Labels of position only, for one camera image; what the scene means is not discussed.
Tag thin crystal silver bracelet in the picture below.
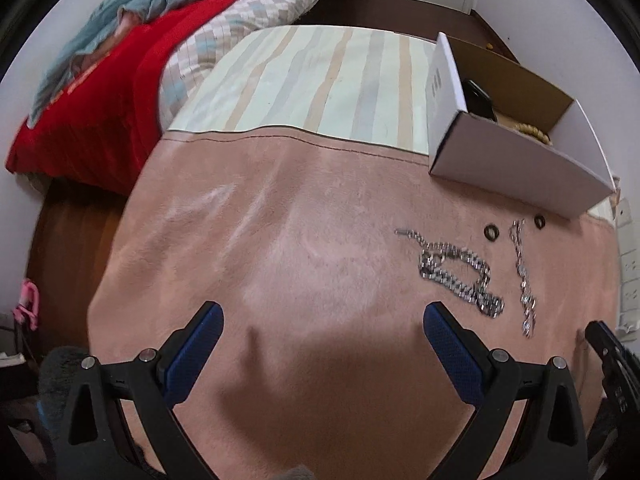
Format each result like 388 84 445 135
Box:
508 218 539 338

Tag chunky silver chain bracelet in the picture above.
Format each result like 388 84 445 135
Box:
394 227 507 319

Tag wooden bead bracelet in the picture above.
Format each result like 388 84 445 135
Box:
508 120 552 146

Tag black smart watch band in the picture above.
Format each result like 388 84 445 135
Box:
461 78 497 122

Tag white power strip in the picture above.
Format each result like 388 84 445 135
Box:
615 198 639 344

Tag pink object on floor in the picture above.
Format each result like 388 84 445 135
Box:
12 278 39 332

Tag red blanket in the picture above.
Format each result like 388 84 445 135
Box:
4 0 302 196

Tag white cardboard box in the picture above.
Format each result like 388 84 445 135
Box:
426 34 615 219

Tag bed with checkered mattress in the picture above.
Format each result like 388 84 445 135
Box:
4 0 362 196

